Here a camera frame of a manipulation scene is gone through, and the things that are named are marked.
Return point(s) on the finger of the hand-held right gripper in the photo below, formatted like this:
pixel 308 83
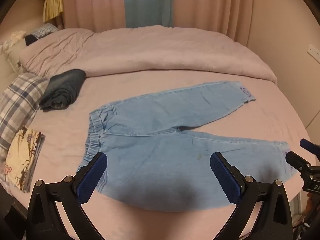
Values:
pixel 296 161
pixel 308 145

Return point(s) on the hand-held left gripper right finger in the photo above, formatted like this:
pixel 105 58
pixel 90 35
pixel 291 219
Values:
pixel 225 177

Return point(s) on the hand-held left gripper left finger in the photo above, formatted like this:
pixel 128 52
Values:
pixel 92 175

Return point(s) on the light blue denim pants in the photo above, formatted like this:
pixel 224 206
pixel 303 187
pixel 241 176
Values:
pixel 162 135

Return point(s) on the folded cartoon printed cloth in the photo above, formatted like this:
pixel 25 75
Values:
pixel 22 157

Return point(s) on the dark folded garment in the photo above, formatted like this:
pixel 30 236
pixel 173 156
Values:
pixel 62 90

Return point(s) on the large plaid pillow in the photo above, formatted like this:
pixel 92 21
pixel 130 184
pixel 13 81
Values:
pixel 17 105

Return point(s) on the pink duvet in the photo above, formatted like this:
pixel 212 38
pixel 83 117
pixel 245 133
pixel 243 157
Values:
pixel 140 52

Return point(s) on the small plaid pillow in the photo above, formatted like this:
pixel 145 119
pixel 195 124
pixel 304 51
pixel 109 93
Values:
pixel 45 30

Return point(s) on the white lace cushion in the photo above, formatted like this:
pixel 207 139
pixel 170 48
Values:
pixel 15 42

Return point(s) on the pink curtain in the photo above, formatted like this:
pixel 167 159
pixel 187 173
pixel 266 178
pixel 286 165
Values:
pixel 212 5

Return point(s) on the yellow pleated cloth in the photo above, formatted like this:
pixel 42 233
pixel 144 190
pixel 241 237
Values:
pixel 52 5

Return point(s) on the blue green curtain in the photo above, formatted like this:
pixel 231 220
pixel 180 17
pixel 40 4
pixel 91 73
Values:
pixel 148 2

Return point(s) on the white wall socket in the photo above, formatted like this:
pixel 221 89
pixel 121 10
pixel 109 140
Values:
pixel 314 53

